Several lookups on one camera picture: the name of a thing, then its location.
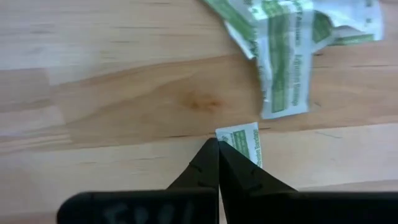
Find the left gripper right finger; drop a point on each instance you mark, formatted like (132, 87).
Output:
(242, 186)

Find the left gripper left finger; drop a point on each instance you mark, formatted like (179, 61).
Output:
(202, 174)

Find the small green printed packet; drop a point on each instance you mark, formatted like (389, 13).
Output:
(351, 21)
(236, 21)
(244, 141)
(284, 68)

